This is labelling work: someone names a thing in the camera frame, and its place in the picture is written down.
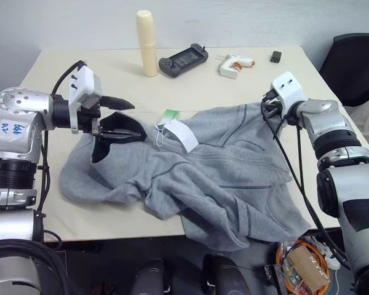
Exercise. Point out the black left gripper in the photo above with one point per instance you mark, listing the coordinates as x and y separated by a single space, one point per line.
85 118

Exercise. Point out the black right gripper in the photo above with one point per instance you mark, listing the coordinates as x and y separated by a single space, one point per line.
276 103

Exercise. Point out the grey zip jacket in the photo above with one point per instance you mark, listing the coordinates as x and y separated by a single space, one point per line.
203 178

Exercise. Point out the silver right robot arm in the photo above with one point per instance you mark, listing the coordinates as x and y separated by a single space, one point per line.
335 135

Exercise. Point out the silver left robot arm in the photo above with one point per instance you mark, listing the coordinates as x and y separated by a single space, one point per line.
17 132

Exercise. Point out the green paper jacket tag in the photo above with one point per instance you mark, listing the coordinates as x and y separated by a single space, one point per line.
171 114

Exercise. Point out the white paper jacket tag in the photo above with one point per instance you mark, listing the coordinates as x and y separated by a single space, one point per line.
183 133

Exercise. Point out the small black power adapter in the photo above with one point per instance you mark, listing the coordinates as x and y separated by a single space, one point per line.
275 57

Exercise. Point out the white hot glue gun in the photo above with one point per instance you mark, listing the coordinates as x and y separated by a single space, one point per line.
232 66

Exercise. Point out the cream plastic bottle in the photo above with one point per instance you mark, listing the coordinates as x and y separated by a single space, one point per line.
148 43

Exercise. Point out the dark grey handheld game controller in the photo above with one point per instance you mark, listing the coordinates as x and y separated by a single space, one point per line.
183 61

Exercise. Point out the black office chair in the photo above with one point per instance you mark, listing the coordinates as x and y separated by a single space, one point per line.
353 67

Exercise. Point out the white sticker with blue writing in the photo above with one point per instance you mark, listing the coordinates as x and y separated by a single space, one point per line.
10 129

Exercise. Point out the white power strip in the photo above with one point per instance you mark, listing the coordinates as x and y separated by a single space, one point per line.
332 256

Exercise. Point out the brown cardboard roll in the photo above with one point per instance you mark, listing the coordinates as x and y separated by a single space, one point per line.
309 267

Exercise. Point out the dark rounded shape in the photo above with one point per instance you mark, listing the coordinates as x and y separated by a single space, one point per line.
226 276
152 278

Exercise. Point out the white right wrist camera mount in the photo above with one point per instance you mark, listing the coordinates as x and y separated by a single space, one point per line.
290 87

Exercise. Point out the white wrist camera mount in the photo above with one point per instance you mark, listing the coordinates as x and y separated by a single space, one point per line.
81 80
290 87

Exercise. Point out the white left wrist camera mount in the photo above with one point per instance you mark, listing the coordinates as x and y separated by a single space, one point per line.
81 80

